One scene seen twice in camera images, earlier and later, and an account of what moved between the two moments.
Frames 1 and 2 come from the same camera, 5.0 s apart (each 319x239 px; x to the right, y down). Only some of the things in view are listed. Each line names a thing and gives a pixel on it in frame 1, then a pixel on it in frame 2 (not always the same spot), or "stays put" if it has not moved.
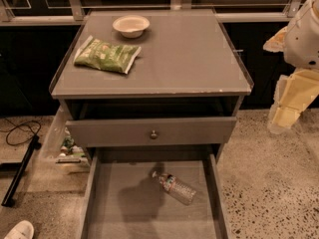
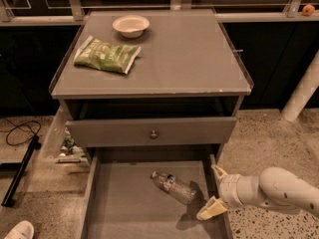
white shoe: [23, 230] stays put
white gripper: [303, 39] -> [228, 187]
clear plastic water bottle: [175, 188] stays put
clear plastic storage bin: [60, 146] stays put
